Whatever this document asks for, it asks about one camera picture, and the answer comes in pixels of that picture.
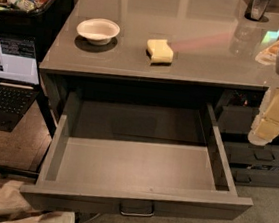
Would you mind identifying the black laptop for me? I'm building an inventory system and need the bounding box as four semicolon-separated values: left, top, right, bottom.
0;36;40;132

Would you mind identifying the grey drawer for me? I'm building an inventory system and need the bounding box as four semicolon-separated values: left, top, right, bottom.
231;167;279;188
21;94;253;220

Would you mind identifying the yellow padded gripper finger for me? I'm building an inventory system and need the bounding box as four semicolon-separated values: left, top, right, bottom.
247;87;279;146

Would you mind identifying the right lower grey drawer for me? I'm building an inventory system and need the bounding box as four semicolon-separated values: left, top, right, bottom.
231;167;279;188

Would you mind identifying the black chair leg bar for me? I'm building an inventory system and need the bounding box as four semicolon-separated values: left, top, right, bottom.
0;165;39;179

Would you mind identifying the black metal cup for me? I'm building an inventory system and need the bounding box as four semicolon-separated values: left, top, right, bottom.
245;0;271;21

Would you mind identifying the yellow sponge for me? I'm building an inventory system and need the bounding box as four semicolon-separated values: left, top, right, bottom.
147;39;174;64

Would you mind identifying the white bowl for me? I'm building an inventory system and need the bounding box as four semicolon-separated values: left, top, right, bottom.
76;18;120;46

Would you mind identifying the grey top drawer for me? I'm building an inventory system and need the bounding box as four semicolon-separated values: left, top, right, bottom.
21;94;253;220

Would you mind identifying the grey drawer cabinet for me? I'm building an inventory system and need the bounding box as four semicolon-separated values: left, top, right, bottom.
41;0;279;187

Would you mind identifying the metal drawer handle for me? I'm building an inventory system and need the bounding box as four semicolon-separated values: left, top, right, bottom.
119;201;155;218

